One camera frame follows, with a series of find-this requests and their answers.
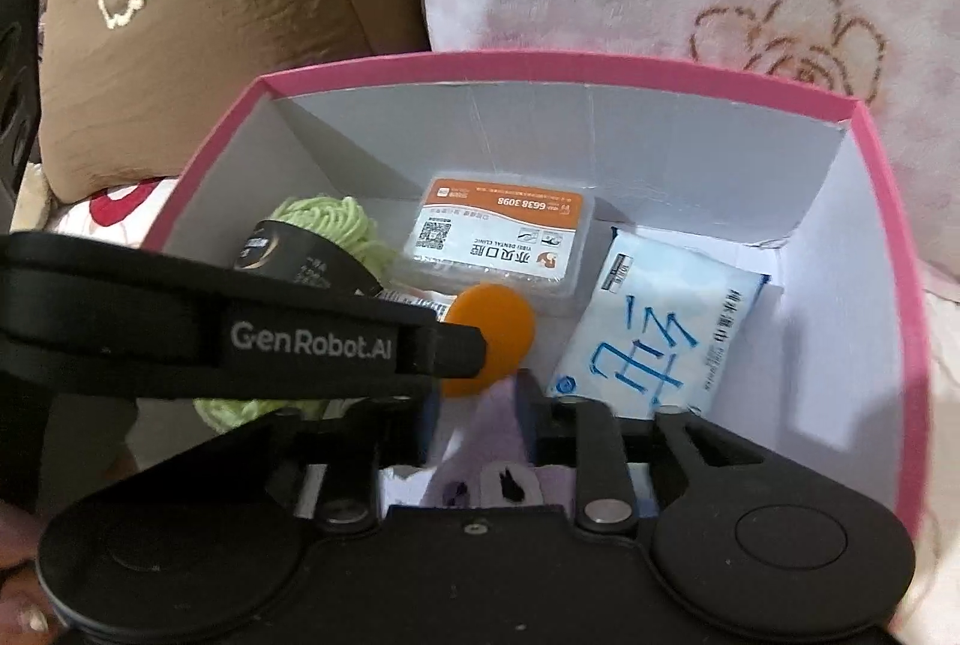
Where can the purple plush toy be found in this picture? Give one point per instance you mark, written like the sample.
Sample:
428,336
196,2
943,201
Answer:
480,457

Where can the orange makeup sponge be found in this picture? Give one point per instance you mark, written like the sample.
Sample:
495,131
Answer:
495,330

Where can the bear printed blanket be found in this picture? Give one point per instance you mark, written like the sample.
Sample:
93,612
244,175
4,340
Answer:
112,210

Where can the blue wet wipes packet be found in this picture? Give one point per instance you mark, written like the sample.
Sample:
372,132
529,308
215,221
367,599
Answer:
660,330

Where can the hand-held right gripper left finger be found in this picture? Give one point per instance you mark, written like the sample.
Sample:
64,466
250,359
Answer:
352,465

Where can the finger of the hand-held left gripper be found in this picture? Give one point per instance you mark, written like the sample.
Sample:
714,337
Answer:
457,352

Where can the small white packet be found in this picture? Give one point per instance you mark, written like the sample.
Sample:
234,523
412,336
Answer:
420,298

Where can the person's left hand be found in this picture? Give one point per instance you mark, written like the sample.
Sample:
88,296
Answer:
22,607

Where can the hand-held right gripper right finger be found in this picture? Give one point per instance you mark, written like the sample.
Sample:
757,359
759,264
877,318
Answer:
531,420

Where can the green yarn ball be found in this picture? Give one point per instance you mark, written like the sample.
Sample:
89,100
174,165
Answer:
330,221

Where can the clear box with orange label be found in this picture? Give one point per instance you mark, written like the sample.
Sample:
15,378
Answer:
495,240

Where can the pink cardboard box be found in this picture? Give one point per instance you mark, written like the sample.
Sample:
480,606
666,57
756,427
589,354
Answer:
847,315

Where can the brown pillow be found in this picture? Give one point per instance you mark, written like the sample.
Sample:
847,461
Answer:
262,15

